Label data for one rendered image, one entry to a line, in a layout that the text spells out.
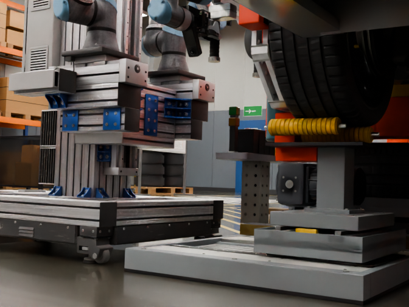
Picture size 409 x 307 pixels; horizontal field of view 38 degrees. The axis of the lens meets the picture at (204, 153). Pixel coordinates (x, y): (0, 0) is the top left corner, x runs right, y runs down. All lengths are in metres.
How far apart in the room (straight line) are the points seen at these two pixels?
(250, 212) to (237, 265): 1.08
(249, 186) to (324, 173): 0.87
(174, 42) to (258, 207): 0.87
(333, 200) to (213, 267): 0.48
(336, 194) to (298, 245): 0.26
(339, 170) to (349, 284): 0.50
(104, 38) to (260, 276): 1.17
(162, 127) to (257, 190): 0.57
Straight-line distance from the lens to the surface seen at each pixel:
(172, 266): 1.97
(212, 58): 2.18
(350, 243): 1.85
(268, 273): 1.80
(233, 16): 2.19
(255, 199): 2.89
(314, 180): 2.42
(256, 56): 2.00
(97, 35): 2.47
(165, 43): 2.87
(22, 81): 2.54
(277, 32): 1.92
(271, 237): 1.95
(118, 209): 2.28
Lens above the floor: 0.32
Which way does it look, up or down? 3 degrees up
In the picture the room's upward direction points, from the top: 2 degrees clockwise
